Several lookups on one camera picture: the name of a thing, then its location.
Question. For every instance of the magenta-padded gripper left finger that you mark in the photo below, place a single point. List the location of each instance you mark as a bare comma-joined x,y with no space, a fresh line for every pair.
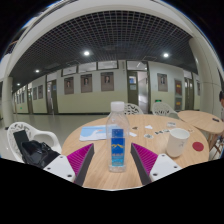
63,166

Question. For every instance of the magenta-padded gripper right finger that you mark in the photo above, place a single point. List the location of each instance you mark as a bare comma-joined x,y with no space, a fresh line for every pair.
161,166

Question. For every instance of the clear plastic water bottle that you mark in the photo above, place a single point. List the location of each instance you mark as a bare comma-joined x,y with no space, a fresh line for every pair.
118,146

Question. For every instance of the white mug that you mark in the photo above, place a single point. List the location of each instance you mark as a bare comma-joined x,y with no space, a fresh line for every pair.
176,143

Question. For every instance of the black bag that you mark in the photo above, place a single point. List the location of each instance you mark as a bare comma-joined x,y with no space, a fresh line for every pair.
36,153

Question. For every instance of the round pale sticker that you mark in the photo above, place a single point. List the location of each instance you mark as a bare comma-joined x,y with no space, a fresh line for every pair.
148,136

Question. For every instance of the dark bow-shaped sticker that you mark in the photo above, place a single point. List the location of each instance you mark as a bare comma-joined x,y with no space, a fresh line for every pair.
158,132

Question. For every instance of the pale oval sticker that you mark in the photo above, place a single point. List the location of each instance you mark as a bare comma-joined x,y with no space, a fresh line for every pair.
166,131

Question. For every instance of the white lattice plastic chair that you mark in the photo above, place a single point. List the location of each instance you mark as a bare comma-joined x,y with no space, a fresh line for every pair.
133,109
45,136
161,108

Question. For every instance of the white cloud-shaped sticker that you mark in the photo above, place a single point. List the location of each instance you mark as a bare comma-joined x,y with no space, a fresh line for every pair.
149,127

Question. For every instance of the flat round red coaster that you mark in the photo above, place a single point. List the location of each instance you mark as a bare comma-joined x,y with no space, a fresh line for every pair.
198,146

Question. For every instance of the rectangular printed card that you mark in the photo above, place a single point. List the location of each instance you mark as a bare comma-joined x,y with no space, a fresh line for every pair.
171,124

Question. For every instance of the blue and white paper sheet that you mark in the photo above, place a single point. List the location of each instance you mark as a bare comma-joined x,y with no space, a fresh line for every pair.
91,132

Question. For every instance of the small dark sticker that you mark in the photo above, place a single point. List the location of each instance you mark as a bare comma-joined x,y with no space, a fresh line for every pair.
135,127

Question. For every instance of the round wooden table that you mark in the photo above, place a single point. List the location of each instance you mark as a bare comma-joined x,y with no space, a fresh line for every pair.
200,120

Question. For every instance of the white chair with wooden legs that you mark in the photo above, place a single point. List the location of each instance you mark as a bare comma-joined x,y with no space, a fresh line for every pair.
220,146

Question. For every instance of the green exit sign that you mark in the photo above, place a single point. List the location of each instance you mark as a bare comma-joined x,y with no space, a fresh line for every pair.
158,100

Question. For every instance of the black phone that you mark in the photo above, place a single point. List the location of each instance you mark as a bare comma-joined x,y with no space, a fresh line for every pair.
216,119

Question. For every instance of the dark green door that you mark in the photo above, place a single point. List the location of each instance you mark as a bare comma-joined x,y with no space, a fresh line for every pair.
132,96

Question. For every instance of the round ceiling lights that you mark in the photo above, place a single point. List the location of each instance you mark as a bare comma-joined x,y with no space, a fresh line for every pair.
86,53

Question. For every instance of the framed wall portraits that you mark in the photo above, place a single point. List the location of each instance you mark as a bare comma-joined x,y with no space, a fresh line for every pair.
107,81

